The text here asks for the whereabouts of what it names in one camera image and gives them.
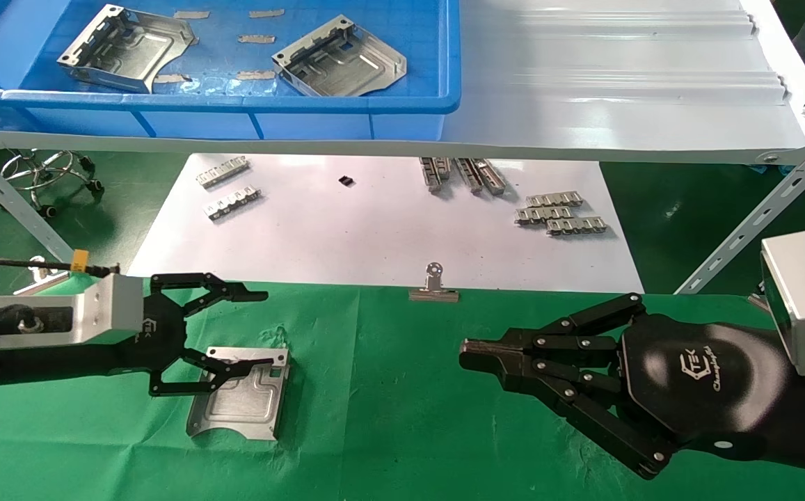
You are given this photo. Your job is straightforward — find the notched silver metal strip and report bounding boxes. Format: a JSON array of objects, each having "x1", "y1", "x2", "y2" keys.
[
  {"x1": 515, "y1": 206, "x2": 574, "y2": 225},
  {"x1": 197, "y1": 156, "x2": 250, "y2": 189},
  {"x1": 547, "y1": 217, "x2": 608, "y2": 237},
  {"x1": 526, "y1": 193, "x2": 584, "y2": 208},
  {"x1": 205, "y1": 185, "x2": 262, "y2": 222}
]

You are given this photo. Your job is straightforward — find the silver binder clip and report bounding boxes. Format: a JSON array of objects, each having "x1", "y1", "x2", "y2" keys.
[
  {"x1": 409, "y1": 262, "x2": 460, "y2": 303},
  {"x1": 15, "y1": 256, "x2": 70, "y2": 296}
]

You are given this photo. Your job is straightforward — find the silver sheet metal bracket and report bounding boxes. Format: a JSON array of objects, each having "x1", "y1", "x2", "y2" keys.
[
  {"x1": 186, "y1": 347, "x2": 290, "y2": 440},
  {"x1": 271, "y1": 15, "x2": 408, "y2": 97},
  {"x1": 56, "y1": 4, "x2": 198, "y2": 93}
]

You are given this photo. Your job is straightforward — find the black cable with yellow tag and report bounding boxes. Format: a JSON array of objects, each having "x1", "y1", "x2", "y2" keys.
[{"x1": 0, "y1": 250, "x2": 121, "y2": 276}]

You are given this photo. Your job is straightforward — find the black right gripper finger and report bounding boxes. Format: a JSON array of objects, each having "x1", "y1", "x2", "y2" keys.
[{"x1": 459, "y1": 292, "x2": 646, "y2": 357}]

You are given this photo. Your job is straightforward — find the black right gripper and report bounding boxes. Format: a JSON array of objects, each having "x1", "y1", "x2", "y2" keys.
[{"x1": 459, "y1": 315, "x2": 792, "y2": 480}]

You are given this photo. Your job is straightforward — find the perforated grey metal strut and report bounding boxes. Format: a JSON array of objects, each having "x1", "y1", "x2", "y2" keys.
[
  {"x1": 675, "y1": 122, "x2": 805, "y2": 294},
  {"x1": 0, "y1": 132, "x2": 90, "y2": 273}
]

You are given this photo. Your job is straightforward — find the grey metal rail part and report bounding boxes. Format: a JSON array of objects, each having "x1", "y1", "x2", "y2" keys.
[
  {"x1": 454, "y1": 158, "x2": 509, "y2": 196},
  {"x1": 420, "y1": 157, "x2": 453, "y2": 193}
]

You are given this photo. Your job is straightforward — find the green cloth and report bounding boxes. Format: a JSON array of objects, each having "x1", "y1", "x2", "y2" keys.
[{"x1": 0, "y1": 271, "x2": 805, "y2": 501}]

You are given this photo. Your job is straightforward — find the blue plastic bin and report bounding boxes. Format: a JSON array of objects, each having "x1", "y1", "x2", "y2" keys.
[{"x1": 0, "y1": 0, "x2": 461, "y2": 140}]

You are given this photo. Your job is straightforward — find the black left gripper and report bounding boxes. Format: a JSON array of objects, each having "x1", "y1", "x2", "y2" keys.
[{"x1": 75, "y1": 273, "x2": 278, "y2": 397}]

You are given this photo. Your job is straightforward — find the white metal shelf panel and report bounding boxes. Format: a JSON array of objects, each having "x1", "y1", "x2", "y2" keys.
[{"x1": 0, "y1": 0, "x2": 805, "y2": 166}]

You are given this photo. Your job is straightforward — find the chrome stool base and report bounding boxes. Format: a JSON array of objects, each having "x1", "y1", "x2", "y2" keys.
[{"x1": 2, "y1": 150, "x2": 104, "y2": 216}]

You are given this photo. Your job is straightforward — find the white paper sheet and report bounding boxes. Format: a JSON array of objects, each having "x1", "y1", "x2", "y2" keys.
[{"x1": 127, "y1": 153, "x2": 645, "y2": 293}]

